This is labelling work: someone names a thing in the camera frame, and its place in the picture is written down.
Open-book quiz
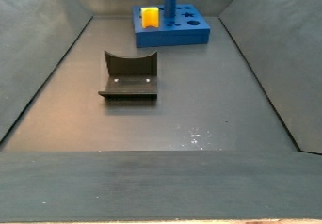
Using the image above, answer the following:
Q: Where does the yellow notched block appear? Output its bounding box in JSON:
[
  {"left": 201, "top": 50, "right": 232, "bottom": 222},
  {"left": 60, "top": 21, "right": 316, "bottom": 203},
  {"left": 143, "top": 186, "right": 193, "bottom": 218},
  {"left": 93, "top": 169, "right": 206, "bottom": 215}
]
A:
[{"left": 141, "top": 7, "right": 161, "bottom": 28}]

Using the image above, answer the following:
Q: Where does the blue shape-sorter board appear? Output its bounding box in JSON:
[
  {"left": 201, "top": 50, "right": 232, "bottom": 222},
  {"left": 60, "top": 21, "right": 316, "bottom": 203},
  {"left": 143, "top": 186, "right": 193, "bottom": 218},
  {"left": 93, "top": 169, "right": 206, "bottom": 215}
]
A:
[{"left": 133, "top": 4, "right": 210, "bottom": 48}]

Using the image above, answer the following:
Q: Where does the black curved stand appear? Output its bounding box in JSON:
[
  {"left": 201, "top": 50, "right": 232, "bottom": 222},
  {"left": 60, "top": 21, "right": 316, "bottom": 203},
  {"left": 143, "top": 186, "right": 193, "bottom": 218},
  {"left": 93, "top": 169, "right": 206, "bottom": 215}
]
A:
[{"left": 98, "top": 52, "right": 159, "bottom": 99}]

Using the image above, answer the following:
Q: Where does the blue cylinder peg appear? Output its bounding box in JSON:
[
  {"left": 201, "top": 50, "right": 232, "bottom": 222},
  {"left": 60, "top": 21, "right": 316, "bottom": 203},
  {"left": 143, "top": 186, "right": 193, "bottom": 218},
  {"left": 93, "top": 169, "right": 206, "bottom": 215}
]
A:
[{"left": 162, "top": 0, "right": 179, "bottom": 19}]

